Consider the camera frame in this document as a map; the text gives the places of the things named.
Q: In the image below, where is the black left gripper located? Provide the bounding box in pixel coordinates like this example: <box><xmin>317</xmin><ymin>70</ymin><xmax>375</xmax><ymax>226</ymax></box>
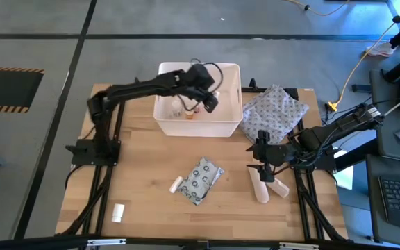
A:
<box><xmin>185</xmin><ymin>63</ymin><xmax>220</xmax><ymax>114</ymax></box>

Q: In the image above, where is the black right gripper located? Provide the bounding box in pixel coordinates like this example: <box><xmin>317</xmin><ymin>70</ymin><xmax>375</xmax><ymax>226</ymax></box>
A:
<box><xmin>245</xmin><ymin>129</ymin><xmax>297</xmax><ymax>183</ymax></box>

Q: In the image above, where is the pale gauze roll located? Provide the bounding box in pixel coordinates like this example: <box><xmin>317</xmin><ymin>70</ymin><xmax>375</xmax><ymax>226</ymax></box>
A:
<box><xmin>267</xmin><ymin>176</ymin><xmax>290</xmax><ymax>199</ymax></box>

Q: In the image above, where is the white labelled pill bottle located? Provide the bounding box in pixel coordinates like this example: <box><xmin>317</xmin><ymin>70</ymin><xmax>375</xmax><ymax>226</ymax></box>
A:
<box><xmin>171</xmin><ymin>100</ymin><xmax>183</xmax><ymax>118</ymax></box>

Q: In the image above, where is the large beige bandage roll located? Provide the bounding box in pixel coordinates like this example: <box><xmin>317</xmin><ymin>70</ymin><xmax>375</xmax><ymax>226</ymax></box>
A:
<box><xmin>247</xmin><ymin>165</ymin><xmax>271</xmax><ymax>204</ymax></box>

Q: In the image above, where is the grey patterned medical pouch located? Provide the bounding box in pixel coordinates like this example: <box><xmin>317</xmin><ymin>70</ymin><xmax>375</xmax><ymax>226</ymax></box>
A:
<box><xmin>176</xmin><ymin>156</ymin><xmax>225</xmax><ymax>206</ymax></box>

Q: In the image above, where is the small white gauze roll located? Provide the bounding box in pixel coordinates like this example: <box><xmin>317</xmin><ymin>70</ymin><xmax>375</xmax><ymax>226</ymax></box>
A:
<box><xmin>169</xmin><ymin>175</ymin><xmax>185</xmax><ymax>194</ymax></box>

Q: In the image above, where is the plain white bottle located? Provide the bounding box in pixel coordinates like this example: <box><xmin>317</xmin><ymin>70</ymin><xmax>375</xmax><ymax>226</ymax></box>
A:
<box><xmin>111</xmin><ymin>203</ymin><xmax>126</xmax><ymax>224</ymax></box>

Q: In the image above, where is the white plastic basket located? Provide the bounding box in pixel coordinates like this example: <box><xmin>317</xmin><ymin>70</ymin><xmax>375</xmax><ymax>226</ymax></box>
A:
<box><xmin>153</xmin><ymin>61</ymin><xmax>244</xmax><ymax>138</ymax></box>

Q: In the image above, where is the grey patterned folded cloth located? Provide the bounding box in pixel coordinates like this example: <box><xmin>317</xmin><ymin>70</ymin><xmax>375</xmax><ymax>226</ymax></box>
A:
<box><xmin>238</xmin><ymin>83</ymin><xmax>310</xmax><ymax>146</ymax></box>

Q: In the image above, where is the black power adapter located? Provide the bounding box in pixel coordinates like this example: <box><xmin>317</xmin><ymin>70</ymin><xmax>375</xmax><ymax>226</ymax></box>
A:
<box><xmin>351</xmin><ymin>83</ymin><xmax>372</xmax><ymax>93</ymax></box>

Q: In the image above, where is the dark grey desk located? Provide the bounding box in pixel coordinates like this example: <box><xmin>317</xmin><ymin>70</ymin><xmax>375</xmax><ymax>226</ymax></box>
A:
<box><xmin>365</xmin><ymin>154</ymin><xmax>400</xmax><ymax>249</ymax></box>
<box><xmin>369</xmin><ymin>68</ymin><xmax>400</xmax><ymax>163</ymax></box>

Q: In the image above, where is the white pink shoe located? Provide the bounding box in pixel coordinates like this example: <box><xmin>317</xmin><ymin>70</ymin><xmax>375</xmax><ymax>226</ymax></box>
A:
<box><xmin>365</xmin><ymin>42</ymin><xmax>397</xmax><ymax>58</ymax></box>

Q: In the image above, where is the black hazard-striped floor mat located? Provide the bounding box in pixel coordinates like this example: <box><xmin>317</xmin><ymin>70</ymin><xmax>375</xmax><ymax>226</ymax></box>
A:
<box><xmin>0</xmin><ymin>66</ymin><xmax>44</xmax><ymax>114</ymax></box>

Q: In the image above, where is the black aluminium table frame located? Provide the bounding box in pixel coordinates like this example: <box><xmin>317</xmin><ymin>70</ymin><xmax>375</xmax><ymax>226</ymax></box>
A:
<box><xmin>56</xmin><ymin>78</ymin><xmax>352</xmax><ymax>244</ymax></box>

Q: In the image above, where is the black horizontal frame beam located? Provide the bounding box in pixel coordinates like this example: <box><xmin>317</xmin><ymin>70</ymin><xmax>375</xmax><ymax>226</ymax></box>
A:
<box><xmin>0</xmin><ymin>235</ymin><xmax>400</xmax><ymax>250</ymax></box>

